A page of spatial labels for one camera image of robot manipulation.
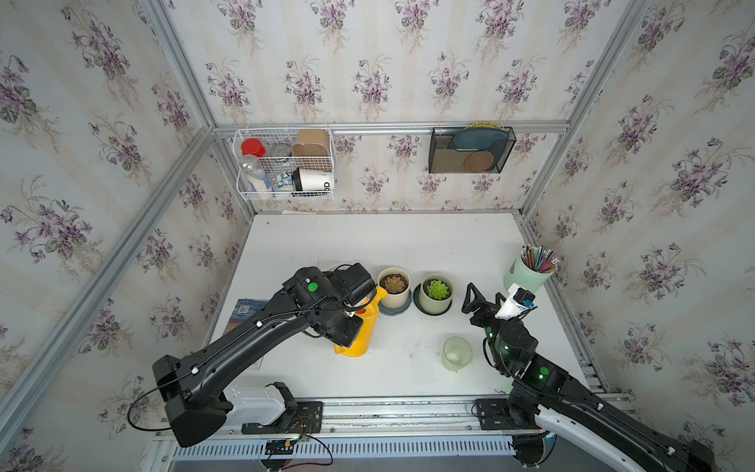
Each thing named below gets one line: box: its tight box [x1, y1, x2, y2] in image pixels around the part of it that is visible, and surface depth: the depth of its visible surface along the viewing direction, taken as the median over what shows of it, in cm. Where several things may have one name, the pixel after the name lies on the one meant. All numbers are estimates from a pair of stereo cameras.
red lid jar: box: [240, 137, 267, 158], surface depth 94 cm
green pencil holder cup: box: [503, 256, 557, 293], surface depth 88 cm
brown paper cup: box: [290, 128, 330, 157], surface depth 92 cm
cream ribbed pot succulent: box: [377, 266, 411, 309], surface depth 92 cm
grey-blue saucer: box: [378, 289, 412, 317], surface depth 93 cm
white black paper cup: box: [290, 167, 334, 192], surface depth 95 cm
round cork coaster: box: [463, 151, 495, 174], surface depth 99 cm
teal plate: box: [449, 121, 509, 161], surface depth 93 cm
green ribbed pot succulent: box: [418, 273, 455, 315], surface depth 90 cm
